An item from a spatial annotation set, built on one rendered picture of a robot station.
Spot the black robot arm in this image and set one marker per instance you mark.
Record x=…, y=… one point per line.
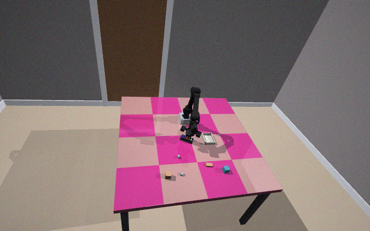
x=194, y=117

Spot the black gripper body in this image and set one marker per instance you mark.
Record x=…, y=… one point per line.
x=183, y=128

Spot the blue cube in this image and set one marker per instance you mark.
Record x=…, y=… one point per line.
x=226, y=169

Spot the tan cube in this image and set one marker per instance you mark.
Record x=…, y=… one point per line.
x=168, y=175

